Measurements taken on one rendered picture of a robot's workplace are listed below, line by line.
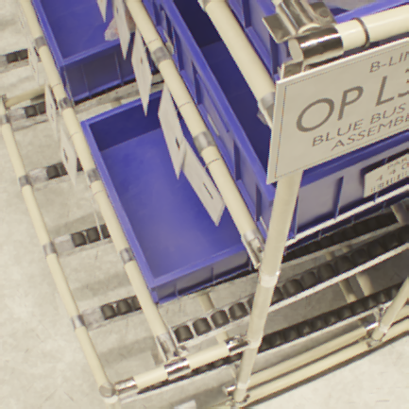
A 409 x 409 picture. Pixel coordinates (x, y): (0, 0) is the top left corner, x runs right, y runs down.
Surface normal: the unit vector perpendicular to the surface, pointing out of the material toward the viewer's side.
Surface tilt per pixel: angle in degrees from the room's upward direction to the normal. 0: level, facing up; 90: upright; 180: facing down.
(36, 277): 0
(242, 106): 4
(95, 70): 90
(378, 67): 90
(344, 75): 90
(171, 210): 3
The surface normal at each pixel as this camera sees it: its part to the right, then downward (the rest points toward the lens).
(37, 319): 0.01, -0.44
